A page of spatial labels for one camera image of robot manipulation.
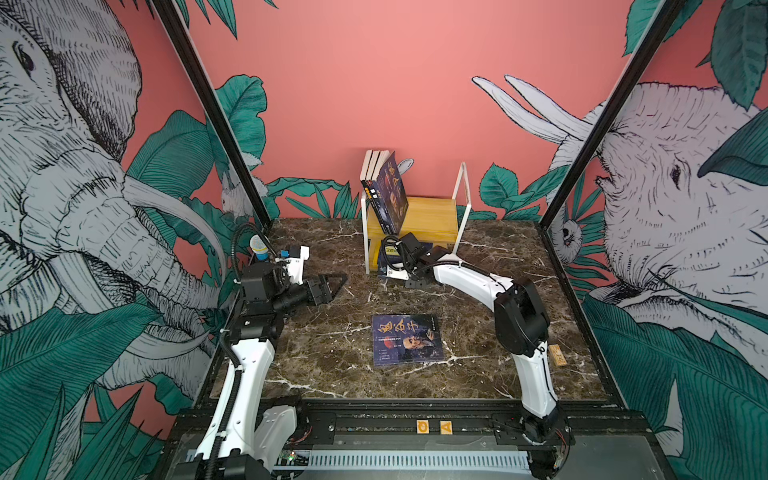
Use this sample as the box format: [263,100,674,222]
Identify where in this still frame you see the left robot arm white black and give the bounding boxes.
[171,258,348,479]

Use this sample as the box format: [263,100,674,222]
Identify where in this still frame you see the wooden white-framed book shelf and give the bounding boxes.
[360,162,472,274]

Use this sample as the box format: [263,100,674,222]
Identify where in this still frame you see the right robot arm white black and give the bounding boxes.
[379,233,572,479]

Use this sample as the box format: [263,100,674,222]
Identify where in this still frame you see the black frame post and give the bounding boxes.
[151,0,273,232]
[539,0,686,229]

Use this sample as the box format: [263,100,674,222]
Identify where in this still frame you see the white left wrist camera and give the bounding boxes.
[280,245,310,285]

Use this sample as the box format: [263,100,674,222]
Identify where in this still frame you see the left black frame post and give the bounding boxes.
[151,0,273,232]

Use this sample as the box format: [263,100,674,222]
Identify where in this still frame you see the illustrated magazine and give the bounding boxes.
[378,151,408,235]
[372,314,445,367]

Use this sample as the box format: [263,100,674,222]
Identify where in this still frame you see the small wooden block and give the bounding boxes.
[549,344,568,367]

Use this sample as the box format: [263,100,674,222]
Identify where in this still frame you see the black wolf cover book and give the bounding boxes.
[361,150,391,234]

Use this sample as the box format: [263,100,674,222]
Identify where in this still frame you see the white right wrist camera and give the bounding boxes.
[384,266,410,281]

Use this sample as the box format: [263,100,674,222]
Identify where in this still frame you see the black front rail base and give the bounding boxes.
[167,395,655,448]

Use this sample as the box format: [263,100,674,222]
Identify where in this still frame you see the navy book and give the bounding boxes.
[382,237,434,271]

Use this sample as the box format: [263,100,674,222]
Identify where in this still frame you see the right black frame post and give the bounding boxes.
[539,0,686,229]

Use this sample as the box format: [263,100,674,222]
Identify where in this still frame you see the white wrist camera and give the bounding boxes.
[384,266,410,281]
[280,245,310,285]

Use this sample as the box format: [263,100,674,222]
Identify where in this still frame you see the dark brown leaning book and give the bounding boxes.
[360,150,377,182]

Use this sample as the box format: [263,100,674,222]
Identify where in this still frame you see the white slotted cable duct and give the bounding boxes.
[273,450,531,474]

